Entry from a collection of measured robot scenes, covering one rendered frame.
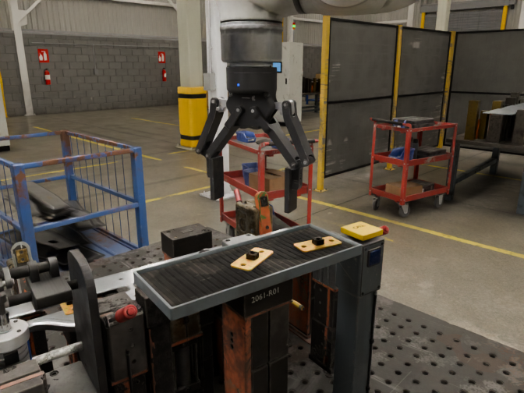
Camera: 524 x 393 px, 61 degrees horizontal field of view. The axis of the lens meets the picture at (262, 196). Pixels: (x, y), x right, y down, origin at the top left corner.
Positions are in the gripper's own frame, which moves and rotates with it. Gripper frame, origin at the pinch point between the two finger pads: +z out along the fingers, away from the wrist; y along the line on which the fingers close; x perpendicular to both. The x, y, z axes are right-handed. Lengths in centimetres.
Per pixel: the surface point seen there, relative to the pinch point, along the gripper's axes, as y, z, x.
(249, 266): -1.2, 10.5, 3.1
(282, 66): 467, -19, -945
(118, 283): 37.5, 26.8, -4.3
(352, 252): -13.6, 11.0, -11.4
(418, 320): -18, 57, -72
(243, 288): -3.9, 10.9, 9.3
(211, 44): 253, -42, -347
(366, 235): -13.4, 10.9, -20.5
